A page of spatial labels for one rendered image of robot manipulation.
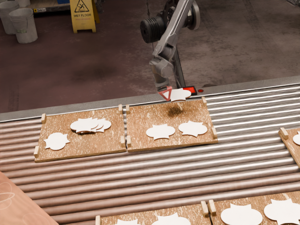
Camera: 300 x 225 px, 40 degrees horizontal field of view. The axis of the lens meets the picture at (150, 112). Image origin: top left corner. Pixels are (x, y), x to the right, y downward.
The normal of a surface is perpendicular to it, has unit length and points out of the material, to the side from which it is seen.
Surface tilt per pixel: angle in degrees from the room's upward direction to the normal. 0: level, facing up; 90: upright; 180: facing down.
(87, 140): 0
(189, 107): 0
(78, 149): 0
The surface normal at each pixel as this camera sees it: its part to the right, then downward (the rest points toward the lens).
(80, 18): -0.04, 0.38
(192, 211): -0.08, -0.83
